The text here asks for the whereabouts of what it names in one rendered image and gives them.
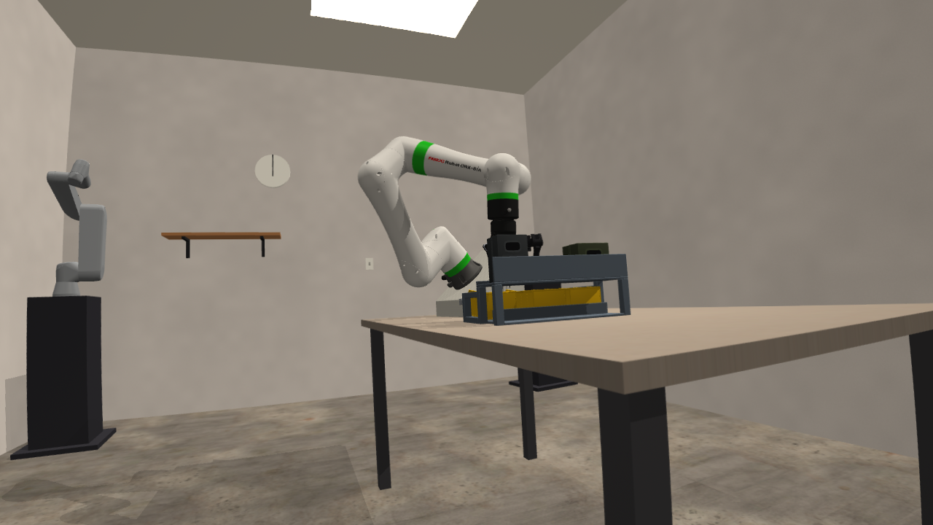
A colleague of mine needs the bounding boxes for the yellow bin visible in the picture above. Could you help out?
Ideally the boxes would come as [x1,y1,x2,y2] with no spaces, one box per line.
[566,287,601,305]
[468,289,517,320]
[516,288,566,308]

